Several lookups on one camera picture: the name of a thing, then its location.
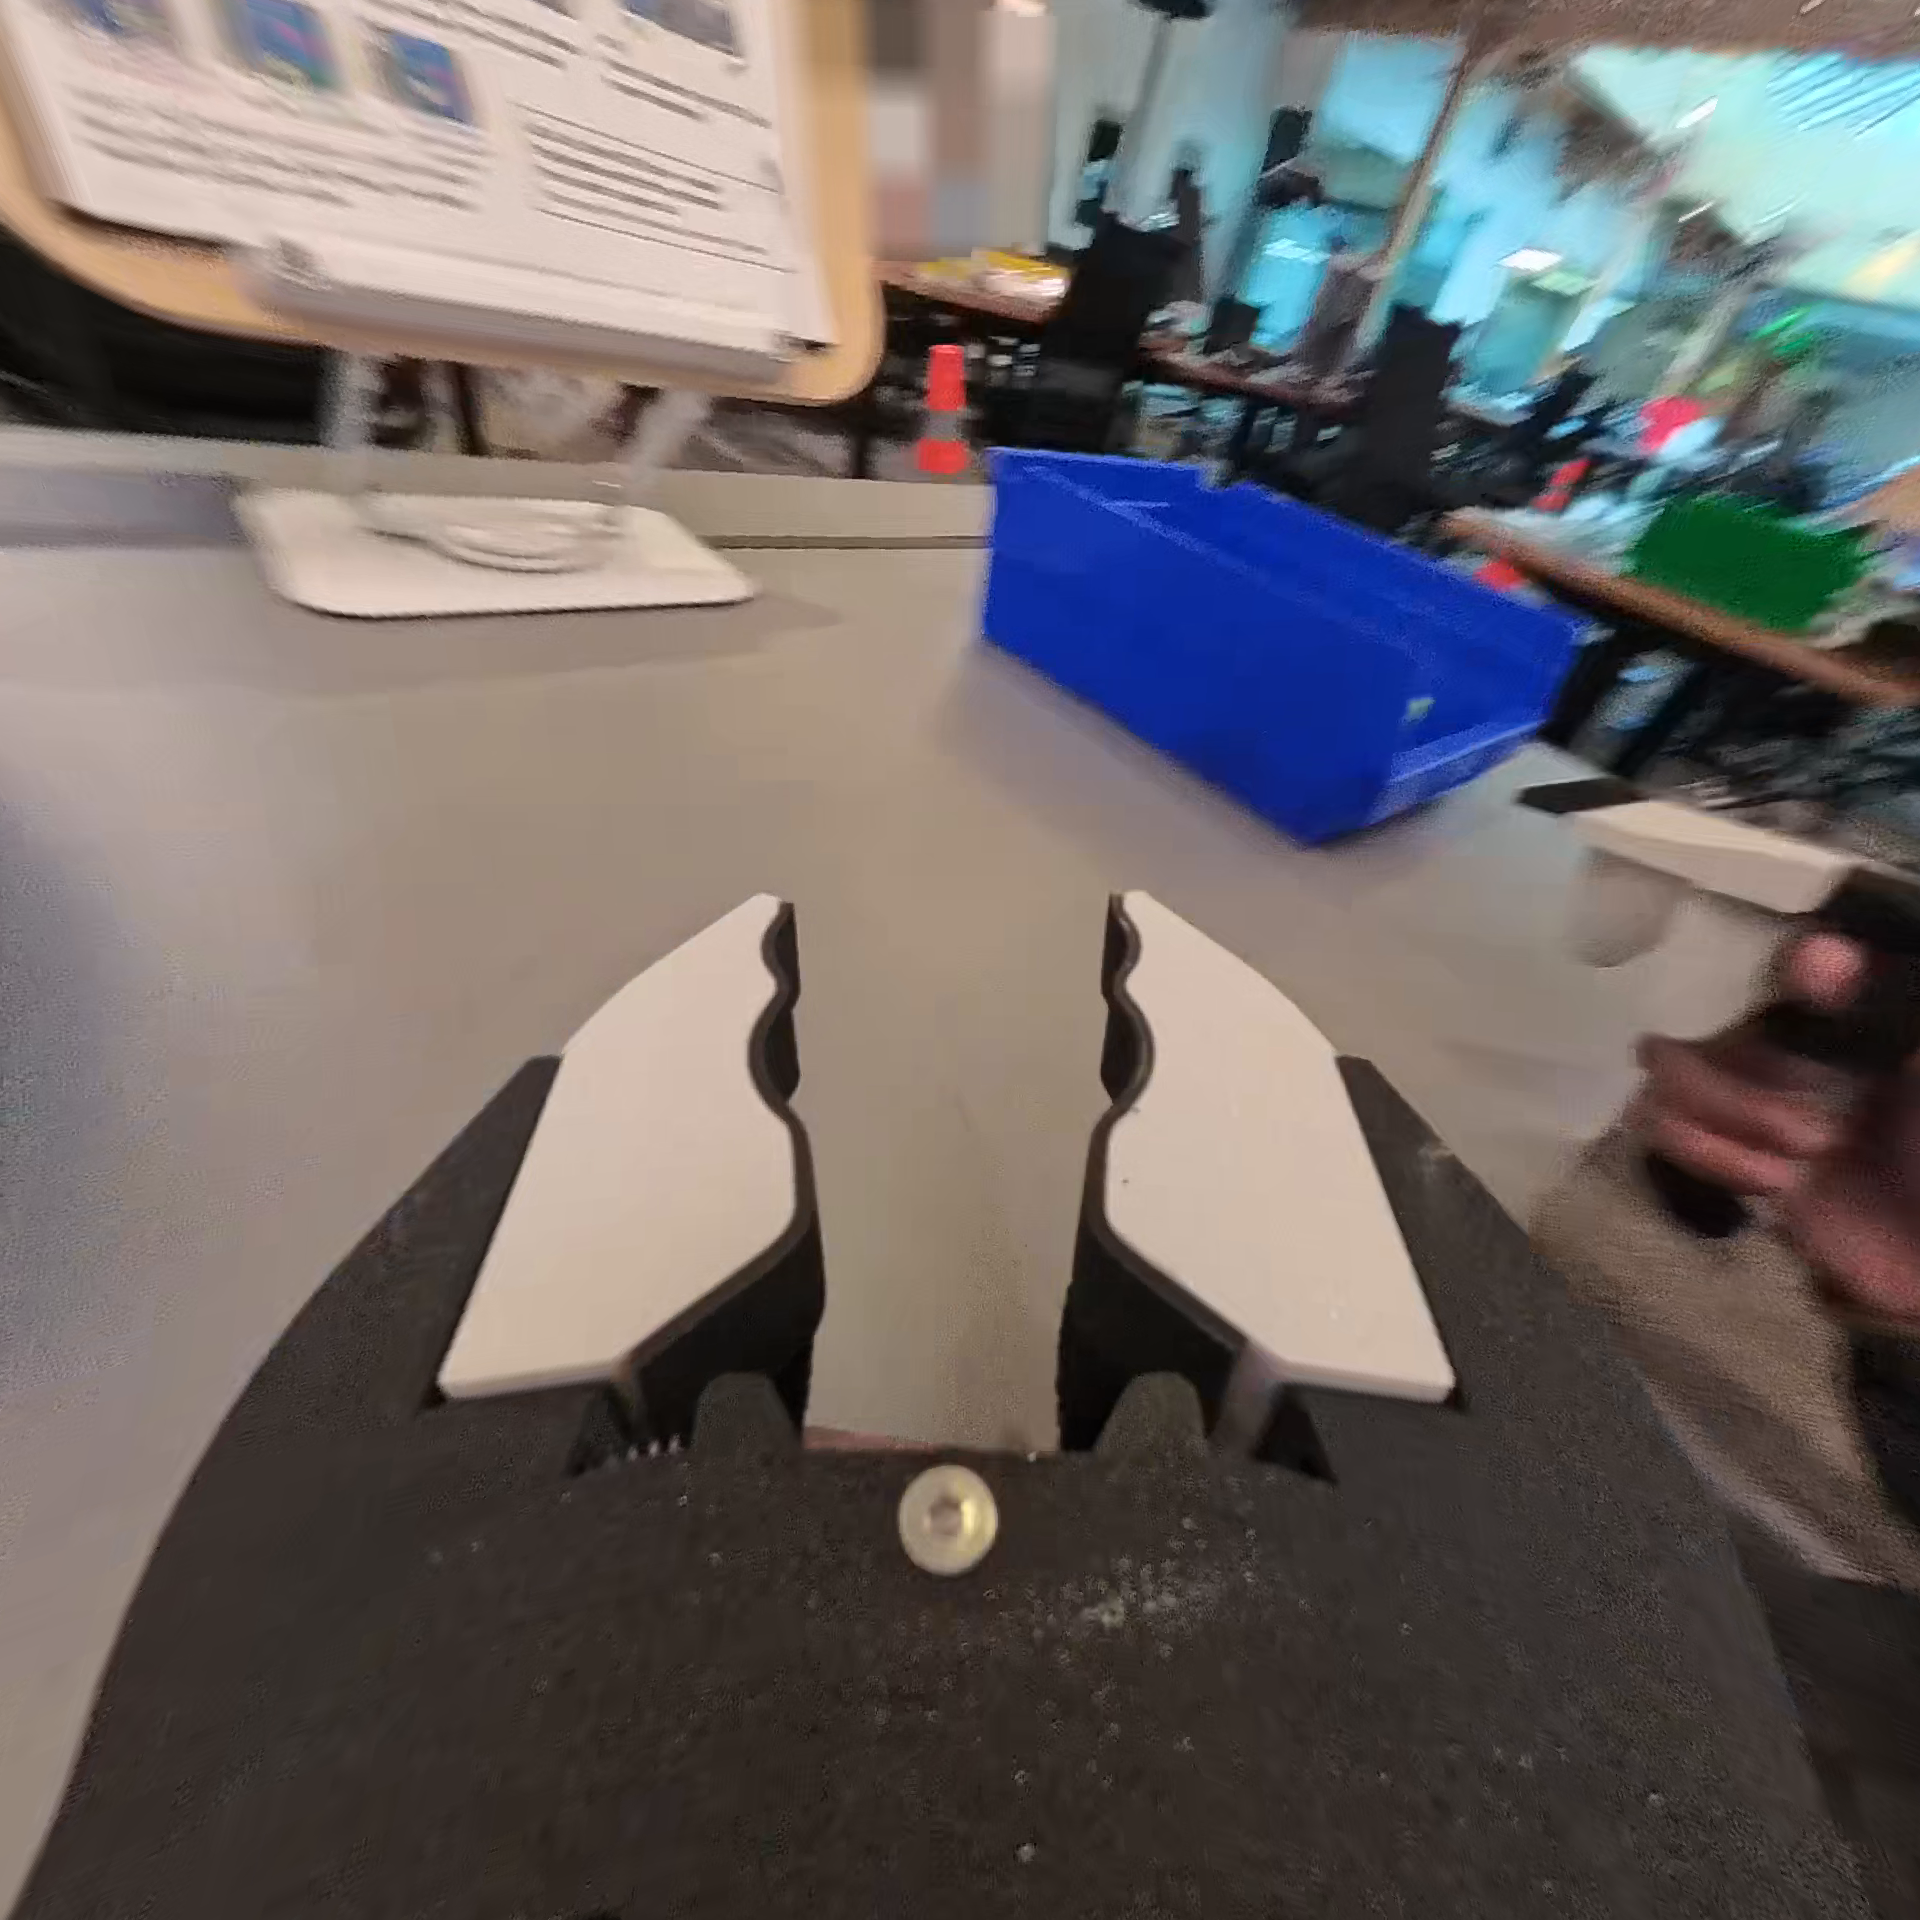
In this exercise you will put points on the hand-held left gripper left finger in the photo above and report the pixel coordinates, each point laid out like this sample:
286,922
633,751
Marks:
631,1185

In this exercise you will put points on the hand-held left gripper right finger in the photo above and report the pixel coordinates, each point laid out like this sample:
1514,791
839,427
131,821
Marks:
1272,1185

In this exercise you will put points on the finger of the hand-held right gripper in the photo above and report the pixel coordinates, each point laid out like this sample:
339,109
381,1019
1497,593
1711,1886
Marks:
1711,854

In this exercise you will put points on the blue plastic bin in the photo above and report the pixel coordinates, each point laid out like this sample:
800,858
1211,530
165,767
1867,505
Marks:
1200,645

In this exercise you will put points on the grey desk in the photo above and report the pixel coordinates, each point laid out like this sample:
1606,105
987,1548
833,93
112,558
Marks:
451,824

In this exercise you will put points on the person's right hand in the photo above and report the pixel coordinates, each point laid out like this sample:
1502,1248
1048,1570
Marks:
1857,1185

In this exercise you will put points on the brown table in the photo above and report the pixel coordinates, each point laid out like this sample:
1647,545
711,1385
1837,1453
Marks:
1725,631

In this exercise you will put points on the green board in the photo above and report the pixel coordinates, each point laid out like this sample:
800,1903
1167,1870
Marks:
1739,565

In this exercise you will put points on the orange traffic cone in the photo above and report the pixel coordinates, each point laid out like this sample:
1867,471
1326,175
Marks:
942,414

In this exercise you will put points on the wooden document stand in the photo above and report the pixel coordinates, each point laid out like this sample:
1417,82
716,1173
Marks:
839,197

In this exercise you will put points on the printed instruction sheet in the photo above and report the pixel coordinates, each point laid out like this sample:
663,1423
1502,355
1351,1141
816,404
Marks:
451,149

